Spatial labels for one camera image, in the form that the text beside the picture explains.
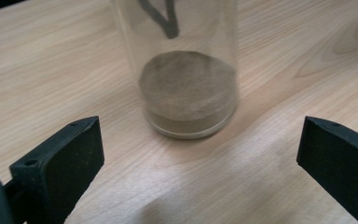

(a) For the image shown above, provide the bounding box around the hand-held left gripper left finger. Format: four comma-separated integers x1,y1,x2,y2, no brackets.
3,116,105,224

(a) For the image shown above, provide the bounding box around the glass jar with brown powder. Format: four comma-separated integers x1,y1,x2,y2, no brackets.
110,0,241,140

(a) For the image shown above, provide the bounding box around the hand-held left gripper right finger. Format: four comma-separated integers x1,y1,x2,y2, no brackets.
296,116,358,224

